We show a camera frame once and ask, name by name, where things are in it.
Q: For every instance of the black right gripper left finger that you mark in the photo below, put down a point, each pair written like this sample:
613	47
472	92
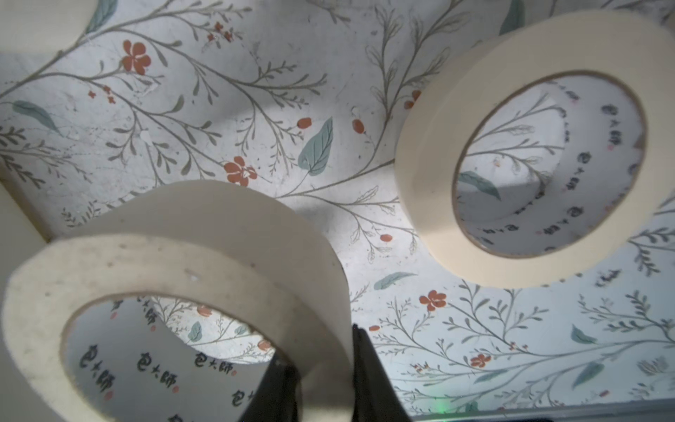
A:
275	399

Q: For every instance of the masking tape roll in tray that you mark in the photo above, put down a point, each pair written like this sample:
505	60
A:
95	346

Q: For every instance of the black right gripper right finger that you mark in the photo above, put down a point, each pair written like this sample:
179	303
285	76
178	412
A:
375	397

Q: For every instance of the white plastic storage tray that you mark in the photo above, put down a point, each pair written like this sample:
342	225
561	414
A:
19	241

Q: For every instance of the masking tape roll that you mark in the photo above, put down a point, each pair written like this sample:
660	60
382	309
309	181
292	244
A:
95	346
538	154

